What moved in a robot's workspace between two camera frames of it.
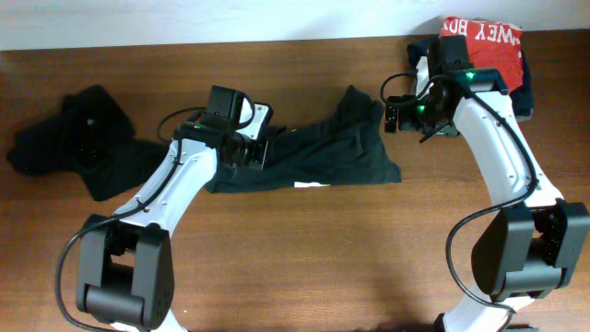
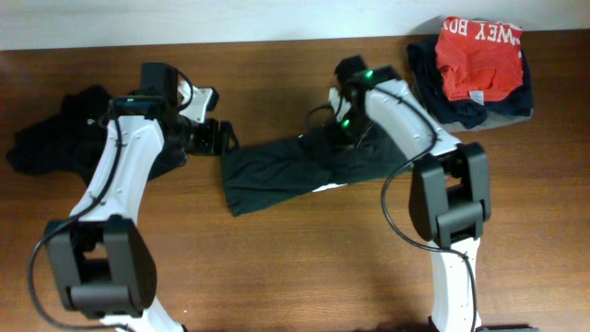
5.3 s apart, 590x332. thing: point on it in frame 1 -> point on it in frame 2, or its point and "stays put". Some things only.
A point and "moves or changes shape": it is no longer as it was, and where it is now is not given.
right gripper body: x=421 y=116 -> x=353 y=129
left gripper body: x=249 y=151 -> x=205 y=138
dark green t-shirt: x=347 y=148 moves or changes shape
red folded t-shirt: x=490 y=45 stays put
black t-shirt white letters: x=93 y=136 stays put
